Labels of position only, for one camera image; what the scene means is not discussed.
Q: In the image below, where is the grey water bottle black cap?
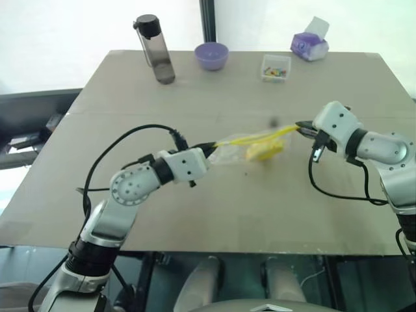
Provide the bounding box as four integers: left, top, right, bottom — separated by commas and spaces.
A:
132, 14, 176, 85

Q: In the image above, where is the grey right robot leg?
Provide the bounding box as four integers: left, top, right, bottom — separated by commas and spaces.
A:
259, 255, 306, 303

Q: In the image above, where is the flat dark device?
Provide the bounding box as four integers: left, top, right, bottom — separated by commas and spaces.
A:
6, 131, 43, 152

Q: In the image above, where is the clear plastic bag yellow rim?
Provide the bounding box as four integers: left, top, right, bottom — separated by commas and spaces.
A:
207, 125, 298, 164

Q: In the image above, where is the purple plastic bowl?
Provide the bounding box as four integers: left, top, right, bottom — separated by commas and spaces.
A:
194, 42, 229, 72

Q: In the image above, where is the grey left robot leg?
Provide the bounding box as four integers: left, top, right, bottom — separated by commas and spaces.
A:
174, 255, 225, 312

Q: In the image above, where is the dark side bench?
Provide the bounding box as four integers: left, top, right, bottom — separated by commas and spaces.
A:
0, 87, 84, 170

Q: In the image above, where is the small dark box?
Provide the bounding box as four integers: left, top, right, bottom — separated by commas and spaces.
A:
46, 114, 62, 133

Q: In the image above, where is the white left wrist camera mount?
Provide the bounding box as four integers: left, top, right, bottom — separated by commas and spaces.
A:
161, 147, 209, 182

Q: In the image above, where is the clear box of colourful bits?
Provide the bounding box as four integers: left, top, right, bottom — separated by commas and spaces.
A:
259, 54, 292, 83

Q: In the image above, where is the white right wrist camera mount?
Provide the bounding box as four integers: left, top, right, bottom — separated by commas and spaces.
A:
311, 101, 364, 154

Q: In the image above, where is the thin white floor cable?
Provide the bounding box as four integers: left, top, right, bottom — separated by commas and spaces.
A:
299, 266, 326, 287

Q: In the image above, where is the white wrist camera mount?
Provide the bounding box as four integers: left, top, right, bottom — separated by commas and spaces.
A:
311, 101, 364, 154
161, 147, 209, 182

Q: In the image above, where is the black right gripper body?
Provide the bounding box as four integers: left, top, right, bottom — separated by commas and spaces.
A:
305, 128, 337, 163

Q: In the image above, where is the grey robot leg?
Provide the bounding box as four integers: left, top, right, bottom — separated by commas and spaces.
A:
174, 255, 225, 312
259, 255, 306, 303

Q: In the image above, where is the orange pineapple-shaped snack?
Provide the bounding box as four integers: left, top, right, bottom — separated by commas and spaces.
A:
246, 140, 286, 163

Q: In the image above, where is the grey robot chest plate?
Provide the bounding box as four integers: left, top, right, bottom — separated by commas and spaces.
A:
207, 298, 329, 312

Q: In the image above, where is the purple tissue pack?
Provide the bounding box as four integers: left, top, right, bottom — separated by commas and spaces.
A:
290, 16, 330, 62

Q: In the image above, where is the dark window frame post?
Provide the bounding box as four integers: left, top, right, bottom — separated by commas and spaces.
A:
198, 0, 217, 43

